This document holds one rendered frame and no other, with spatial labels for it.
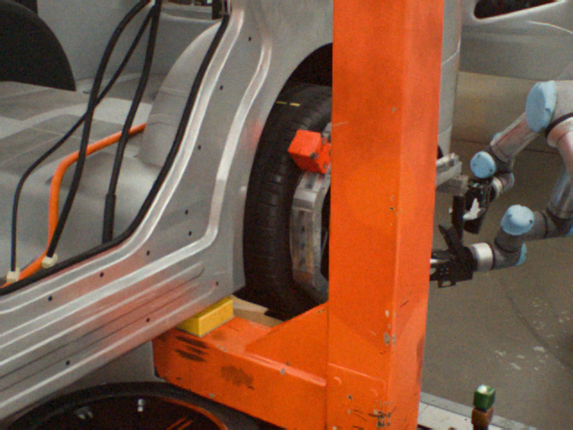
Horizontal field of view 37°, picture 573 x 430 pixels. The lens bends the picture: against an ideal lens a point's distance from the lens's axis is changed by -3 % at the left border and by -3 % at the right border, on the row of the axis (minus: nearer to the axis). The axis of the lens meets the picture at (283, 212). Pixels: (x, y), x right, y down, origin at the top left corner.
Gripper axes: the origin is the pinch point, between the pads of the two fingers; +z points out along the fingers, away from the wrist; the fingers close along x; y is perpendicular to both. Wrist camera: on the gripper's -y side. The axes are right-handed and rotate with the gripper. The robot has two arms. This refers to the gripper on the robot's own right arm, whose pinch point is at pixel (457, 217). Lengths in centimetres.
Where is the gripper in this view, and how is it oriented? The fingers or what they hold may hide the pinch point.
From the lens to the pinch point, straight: 251.9
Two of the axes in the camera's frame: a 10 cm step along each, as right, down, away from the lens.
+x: 8.2, 2.9, -5.0
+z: -5.7, 2.8, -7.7
